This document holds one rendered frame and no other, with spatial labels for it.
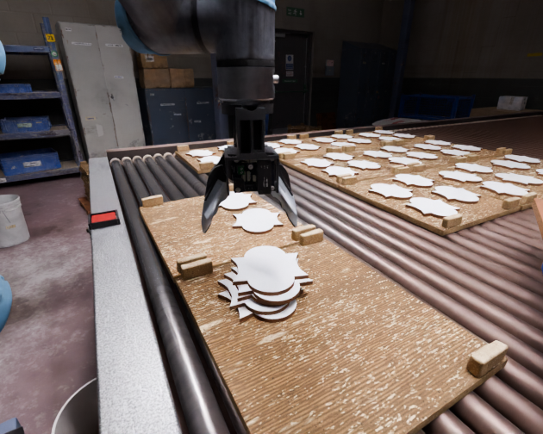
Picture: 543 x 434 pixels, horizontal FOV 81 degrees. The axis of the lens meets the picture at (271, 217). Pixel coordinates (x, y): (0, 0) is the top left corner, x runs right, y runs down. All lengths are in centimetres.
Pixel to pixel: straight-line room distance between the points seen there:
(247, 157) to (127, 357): 33
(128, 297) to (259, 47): 47
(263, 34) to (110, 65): 486
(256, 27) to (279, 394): 43
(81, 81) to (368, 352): 498
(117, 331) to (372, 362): 39
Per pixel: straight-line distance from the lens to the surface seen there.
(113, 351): 56
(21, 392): 196
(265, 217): 84
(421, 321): 57
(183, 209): 95
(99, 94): 521
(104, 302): 66
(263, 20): 43
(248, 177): 44
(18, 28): 572
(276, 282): 53
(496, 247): 93
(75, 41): 520
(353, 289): 60
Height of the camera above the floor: 129
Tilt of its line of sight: 24 degrees down
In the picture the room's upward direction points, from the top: straight up
